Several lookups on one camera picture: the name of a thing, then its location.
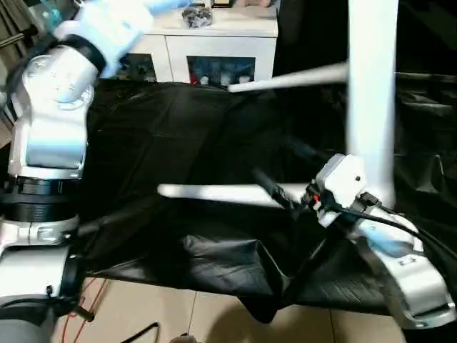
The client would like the white plastic table leg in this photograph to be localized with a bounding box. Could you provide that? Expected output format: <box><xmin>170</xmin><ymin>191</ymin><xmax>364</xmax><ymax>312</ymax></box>
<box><xmin>156</xmin><ymin>183</ymin><xmax>312</xmax><ymax>209</ymax></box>
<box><xmin>227</xmin><ymin>61</ymin><xmax>350</xmax><ymax>94</ymax></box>

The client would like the black metal rack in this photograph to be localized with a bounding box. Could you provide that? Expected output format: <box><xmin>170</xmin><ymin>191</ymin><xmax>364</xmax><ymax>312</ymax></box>
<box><xmin>69</xmin><ymin>303</ymin><xmax>94</xmax><ymax>322</ymax></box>

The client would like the white glass-door cabinet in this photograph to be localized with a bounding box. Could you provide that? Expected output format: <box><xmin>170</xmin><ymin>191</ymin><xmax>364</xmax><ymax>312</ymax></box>
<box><xmin>117</xmin><ymin>0</ymin><xmax>279</xmax><ymax>87</ymax></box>

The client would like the blue and white roll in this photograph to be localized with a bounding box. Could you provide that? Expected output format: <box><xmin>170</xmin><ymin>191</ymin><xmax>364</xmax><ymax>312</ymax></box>
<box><xmin>37</xmin><ymin>0</ymin><xmax>72</xmax><ymax>23</ymax></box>

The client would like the black backdrop cloth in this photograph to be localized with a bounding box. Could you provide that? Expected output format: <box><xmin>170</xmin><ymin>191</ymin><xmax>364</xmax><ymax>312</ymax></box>
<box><xmin>273</xmin><ymin>0</ymin><xmax>457</xmax><ymax>81</ymax></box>

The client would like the black mat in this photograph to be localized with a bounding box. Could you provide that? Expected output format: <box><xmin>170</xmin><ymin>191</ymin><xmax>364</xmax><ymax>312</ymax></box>
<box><xmin>67</xmin><ymin>73</ymin><xmax>457</xmax><ymax>324</ymax></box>

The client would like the red wire hanger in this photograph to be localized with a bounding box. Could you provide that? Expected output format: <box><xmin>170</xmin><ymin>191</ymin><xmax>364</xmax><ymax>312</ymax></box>
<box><xmin>59</xmin><ymin>277</ymin><xmax>110</xmax><ymax>343</ymax></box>

